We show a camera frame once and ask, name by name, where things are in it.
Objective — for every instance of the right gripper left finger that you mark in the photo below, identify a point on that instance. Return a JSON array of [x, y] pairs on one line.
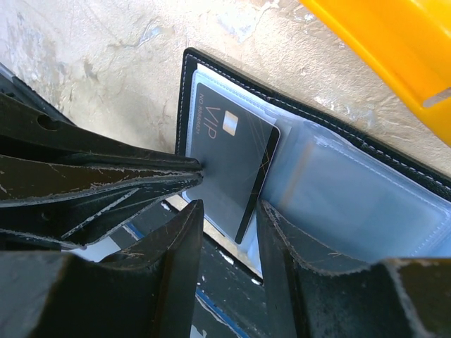
[[145, 290]]

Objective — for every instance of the black leather card holder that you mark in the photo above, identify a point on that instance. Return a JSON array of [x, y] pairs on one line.
[[355, 195]]

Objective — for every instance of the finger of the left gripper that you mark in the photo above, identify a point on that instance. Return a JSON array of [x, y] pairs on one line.
[[76, 205], [31, 134]]

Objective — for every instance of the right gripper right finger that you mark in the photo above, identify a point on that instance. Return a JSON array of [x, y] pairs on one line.
[[314, 291]]

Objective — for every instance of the yellow plastic bin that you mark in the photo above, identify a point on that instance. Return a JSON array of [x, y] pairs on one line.
[[407, 43]]

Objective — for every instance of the black VIP card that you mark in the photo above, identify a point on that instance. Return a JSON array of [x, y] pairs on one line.
[[234, 141]]

